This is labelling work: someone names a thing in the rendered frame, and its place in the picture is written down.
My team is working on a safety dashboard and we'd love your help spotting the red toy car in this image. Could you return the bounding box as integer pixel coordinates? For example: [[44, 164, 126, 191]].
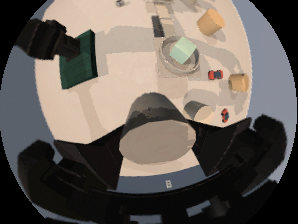
[[221, 109, 229, 123], [208, 69, 223, 80]]

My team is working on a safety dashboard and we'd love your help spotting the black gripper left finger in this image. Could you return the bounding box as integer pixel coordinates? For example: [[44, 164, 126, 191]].
[[53, 123, 125, 190]]

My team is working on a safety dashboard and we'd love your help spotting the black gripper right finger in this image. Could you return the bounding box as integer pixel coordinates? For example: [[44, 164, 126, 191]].
[[186, 117, 251, 177]]

